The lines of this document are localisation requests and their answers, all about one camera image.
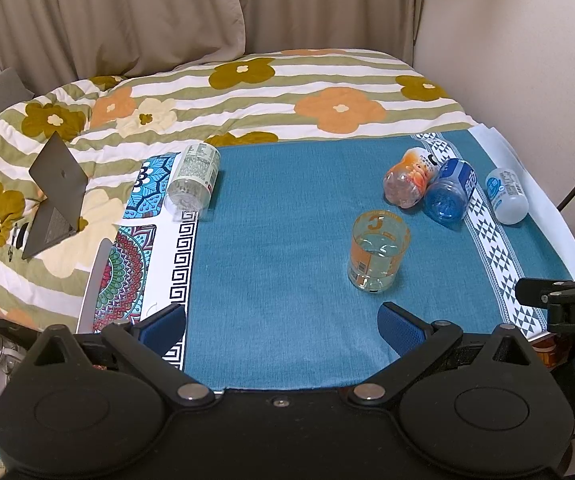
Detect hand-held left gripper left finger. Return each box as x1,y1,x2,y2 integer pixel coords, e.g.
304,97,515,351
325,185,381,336
28,303,216,408

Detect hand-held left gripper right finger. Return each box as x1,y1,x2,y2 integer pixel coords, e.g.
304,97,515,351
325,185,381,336
346,302,544,407

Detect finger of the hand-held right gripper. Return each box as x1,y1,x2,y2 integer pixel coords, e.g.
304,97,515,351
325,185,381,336
514,276,575,307

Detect clear cup with orange print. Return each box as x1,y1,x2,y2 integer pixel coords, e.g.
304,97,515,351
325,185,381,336
348,209,411,294

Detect colourful mandala pattern cloth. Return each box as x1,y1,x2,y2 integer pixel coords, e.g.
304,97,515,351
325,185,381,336
92,152,199,372

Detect white sheet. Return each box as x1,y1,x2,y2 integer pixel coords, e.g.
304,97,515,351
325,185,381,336
467,124,575,282

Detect silver flat panel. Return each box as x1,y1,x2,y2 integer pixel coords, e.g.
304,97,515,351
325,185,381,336
74,238,114,335

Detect small bottle blue white label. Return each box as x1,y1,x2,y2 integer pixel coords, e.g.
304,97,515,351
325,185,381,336
485,166,529,225

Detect teal table cloth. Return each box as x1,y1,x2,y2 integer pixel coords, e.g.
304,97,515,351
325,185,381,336
182,131,575,392

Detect blue plastic bottle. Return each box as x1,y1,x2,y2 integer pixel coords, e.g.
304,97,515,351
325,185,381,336
424,158,477,224

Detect orange label plastic bottle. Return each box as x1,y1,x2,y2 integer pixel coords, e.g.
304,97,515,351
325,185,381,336
383,147,441,209

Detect clear bottle with white label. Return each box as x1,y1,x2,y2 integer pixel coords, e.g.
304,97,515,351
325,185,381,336
164,143,222,213

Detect dark grey laptop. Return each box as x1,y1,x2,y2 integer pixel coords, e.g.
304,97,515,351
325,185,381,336
21,132,90,261

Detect floral striped blanket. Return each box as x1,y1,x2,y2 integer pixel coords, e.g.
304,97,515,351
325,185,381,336
0,48,487,333

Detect beige curtain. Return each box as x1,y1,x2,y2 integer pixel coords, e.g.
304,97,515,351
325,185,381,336
0,0,426,84

